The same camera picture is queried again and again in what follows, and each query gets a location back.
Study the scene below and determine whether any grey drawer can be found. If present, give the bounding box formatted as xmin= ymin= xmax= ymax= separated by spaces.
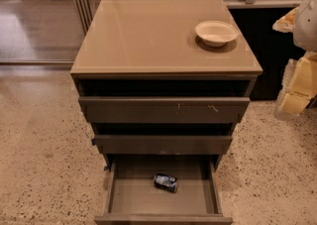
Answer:
xmin=92 ymin=123 xmax=233 ymax=155
xmin=94 ymin=155 xmax=232 ymax=225
xmin=79 ymin=79 xmax=250 ymax=124

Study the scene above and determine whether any blue pepsi can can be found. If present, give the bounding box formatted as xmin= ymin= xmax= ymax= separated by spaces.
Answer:
xmin=154 ymin=173 xmax=178 ymax=193

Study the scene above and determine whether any middle grey drawer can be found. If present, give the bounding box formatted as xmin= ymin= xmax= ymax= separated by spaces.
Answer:
xmin=92 ymin=123 xmax=233 ymax=155

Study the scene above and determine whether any white paper bowl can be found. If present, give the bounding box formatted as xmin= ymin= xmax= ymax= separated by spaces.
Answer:
xmin=195 ymin=21 xmax=239 ymax=48

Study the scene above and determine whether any bottom grey drawer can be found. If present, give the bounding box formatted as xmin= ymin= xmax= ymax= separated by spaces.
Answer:
xmin=94 ymin=155 xmax=232 ymax=225

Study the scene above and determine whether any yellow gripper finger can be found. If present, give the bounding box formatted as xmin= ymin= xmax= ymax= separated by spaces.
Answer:
xmin=274 ymin=52 xmax=317 ymax=118
xmin=272 ymin=7 xmax=298 ymax=33

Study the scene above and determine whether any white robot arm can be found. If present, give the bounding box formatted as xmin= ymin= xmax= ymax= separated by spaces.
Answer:
xmin=272 ymin=0 xmax=317 ymax=120

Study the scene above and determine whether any top grey drawer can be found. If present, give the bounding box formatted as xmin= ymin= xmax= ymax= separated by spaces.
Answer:
xmin=79 ymin=79 xmax=250 ymax=124

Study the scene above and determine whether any grey drawer cabinet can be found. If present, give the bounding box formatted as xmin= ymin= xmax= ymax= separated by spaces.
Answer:
xmin=70 ymin=0 xmax=263 ymax=164

